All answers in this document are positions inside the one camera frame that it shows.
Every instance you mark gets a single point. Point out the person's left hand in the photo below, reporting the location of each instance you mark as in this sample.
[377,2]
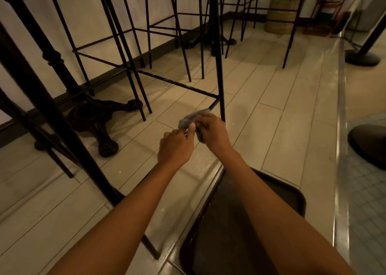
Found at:
[175,148]

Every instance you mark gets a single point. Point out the person's right hand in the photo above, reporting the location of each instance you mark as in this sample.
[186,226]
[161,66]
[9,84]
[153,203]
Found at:
[215,134]

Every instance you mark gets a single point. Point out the person's left thumb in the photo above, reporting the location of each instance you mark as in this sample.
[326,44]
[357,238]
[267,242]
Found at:
[191,130]

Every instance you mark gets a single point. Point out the person's right fingers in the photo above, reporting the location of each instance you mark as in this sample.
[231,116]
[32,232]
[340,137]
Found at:
[202,122]

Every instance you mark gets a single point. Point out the grey cleaning cloth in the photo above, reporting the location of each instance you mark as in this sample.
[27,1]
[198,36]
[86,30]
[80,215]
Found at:
[187,121]

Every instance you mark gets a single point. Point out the person's left forearm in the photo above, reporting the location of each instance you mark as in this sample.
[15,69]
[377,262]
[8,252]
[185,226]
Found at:
[120,223]

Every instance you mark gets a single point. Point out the person's right forearm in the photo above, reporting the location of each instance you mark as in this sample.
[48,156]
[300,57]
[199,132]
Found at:
[271,217]

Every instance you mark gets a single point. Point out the black metal bar stool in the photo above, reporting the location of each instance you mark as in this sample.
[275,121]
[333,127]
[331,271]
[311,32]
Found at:
[217,57]
[181,42]
[60,118]
[294,30]
[235,15]

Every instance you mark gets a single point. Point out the black plastic tray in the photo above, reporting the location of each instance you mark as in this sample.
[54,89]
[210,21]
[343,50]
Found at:
[223,232]

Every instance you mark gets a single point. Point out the woven basket planter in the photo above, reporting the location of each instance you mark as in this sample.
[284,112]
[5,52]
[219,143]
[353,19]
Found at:
[281,16]

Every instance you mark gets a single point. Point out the dark wooden stand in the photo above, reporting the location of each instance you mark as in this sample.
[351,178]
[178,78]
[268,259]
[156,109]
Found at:
[327,15]

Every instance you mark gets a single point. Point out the round black base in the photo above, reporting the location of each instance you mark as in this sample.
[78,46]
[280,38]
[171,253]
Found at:
[369,145]

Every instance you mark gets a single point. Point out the black pole with round base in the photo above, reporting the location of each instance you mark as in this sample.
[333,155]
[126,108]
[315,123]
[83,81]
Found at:
[363,57]

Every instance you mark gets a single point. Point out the ornate black iron table pedestal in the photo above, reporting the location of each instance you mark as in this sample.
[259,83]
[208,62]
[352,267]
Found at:
[90,115]
[211,41]

